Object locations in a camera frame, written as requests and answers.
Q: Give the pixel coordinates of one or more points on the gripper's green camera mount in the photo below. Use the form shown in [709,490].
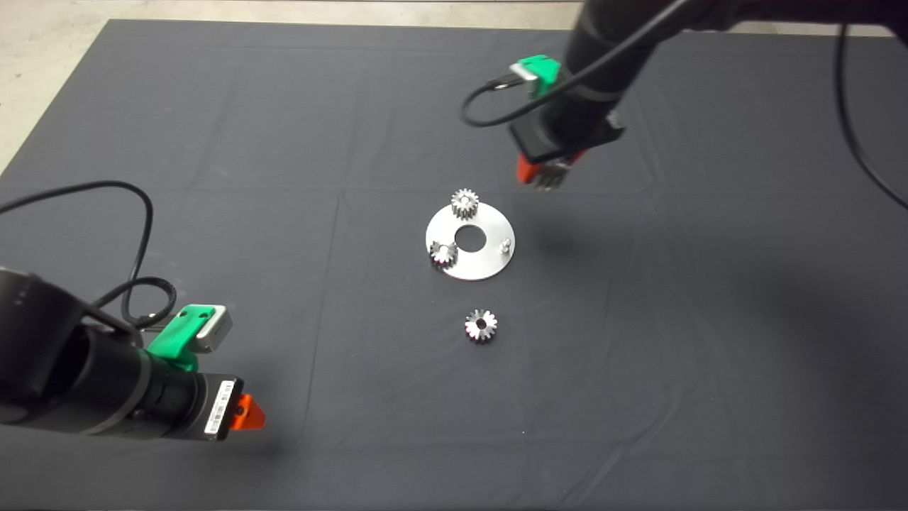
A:
[545,71]
[177,337]

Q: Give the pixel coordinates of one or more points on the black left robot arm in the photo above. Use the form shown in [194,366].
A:
[42,355]

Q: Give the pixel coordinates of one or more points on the dark grey table cloth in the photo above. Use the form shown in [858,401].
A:
[284,142]

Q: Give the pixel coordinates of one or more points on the large dark steel gear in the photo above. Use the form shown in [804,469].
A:
[547,177]

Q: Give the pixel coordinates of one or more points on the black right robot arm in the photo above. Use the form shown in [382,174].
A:
[617,35]

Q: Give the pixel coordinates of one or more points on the small steel gear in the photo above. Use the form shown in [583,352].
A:
[443,254]
[474,333]
[464,206]

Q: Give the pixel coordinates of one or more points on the left gripper's green camera mount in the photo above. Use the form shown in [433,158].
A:
[177,337]

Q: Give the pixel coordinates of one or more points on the right gripper's silver camera box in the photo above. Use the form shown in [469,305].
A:
[525,73]

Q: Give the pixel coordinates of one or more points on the left gripper's silver camera box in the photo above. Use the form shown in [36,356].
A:
[216,330]

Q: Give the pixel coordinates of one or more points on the right gripper's green camera mount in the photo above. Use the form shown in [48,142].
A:
[545,71]

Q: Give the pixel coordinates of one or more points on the gripper's silver camera box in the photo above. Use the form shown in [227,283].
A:
[525,73]
[216,330]

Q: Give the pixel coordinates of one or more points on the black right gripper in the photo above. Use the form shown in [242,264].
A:
[567,124]

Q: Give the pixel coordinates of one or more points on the round metal plate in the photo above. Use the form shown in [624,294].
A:
[482,266]

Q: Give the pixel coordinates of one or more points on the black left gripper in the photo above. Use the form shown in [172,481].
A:
[188,404]

